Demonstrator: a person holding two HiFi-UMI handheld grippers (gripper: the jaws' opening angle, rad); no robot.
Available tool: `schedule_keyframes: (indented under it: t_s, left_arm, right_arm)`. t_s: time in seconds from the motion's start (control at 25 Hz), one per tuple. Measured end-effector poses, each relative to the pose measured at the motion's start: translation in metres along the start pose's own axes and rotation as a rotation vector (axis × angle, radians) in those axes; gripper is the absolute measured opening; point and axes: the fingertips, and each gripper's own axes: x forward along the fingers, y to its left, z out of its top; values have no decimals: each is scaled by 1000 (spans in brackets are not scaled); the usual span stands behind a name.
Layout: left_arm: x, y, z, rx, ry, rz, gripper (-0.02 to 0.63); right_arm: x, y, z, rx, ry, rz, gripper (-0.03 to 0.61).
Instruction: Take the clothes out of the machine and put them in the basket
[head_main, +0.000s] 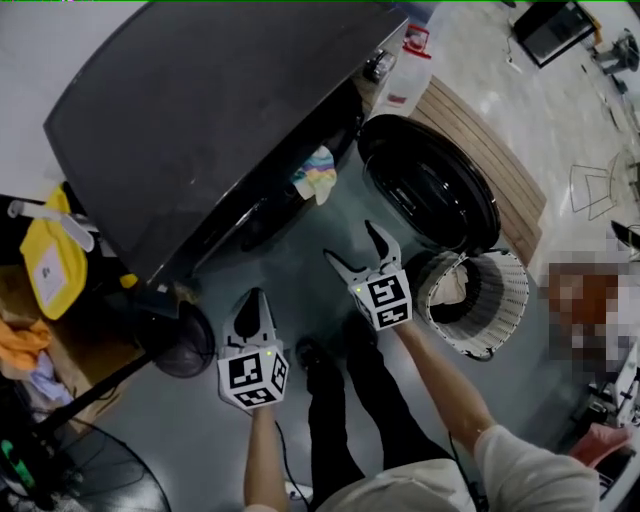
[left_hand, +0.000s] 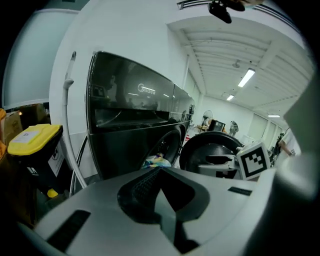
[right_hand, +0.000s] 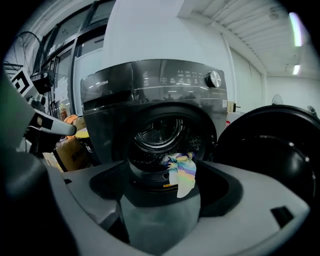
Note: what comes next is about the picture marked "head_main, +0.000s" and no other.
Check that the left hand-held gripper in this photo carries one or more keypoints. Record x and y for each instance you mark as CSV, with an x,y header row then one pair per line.
x,y
247,375

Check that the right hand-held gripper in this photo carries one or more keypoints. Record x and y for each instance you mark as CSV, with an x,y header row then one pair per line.
x,y
385,300

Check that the cream cloth clothes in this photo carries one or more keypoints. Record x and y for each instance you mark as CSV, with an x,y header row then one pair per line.
x,y
450,287

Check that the pastel multicolour clothes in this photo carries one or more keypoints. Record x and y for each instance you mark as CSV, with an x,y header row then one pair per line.
x,y
317,172

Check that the white laundry basket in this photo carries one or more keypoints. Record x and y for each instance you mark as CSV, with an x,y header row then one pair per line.
x,y
500,310

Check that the black washing machine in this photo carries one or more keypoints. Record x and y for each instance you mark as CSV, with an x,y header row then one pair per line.
x,y
200,115

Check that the person's left forearm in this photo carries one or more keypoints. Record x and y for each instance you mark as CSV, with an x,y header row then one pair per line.
x,y
265,460

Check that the person's right forearm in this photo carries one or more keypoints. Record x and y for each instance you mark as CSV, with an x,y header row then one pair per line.
x,y
445,390

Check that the round black washer door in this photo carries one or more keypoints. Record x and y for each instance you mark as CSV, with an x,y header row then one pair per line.
x,y
430,185

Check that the small grey metal part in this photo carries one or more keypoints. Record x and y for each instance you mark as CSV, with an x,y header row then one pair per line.
x,y
379,66

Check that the large black floor fan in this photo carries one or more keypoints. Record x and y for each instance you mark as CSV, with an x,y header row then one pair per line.
x,y
185,345

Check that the person's left black shoe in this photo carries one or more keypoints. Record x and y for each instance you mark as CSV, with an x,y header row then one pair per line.
x,y
312,355

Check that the person's black shoe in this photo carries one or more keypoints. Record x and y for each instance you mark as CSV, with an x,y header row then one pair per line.
x,y
360,332
312,355

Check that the person's right black shoe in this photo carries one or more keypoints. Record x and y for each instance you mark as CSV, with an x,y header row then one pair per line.
x,y
360,332

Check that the small yellow cap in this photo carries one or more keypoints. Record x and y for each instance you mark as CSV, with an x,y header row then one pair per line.
x,y
129,280

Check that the wooden slat platform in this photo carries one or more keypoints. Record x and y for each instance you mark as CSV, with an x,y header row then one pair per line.
x,y
490,160

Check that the person's black trousers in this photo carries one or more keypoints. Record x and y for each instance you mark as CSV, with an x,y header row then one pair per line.
x,y
380,425

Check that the brown cardboard box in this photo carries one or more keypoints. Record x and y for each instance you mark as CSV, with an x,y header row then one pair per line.
x,y
90,360

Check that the pale lavender cloth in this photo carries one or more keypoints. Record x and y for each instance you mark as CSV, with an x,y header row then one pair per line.
x,y
50,380

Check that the white folding hand cart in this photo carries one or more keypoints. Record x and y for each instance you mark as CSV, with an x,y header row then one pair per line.
x,y
55,220

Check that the person's cream shirt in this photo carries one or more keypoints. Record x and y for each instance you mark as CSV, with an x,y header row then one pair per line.
x,y
525,475

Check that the black glass door fridge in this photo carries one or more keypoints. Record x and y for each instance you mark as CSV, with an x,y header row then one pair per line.
x,y
555,30

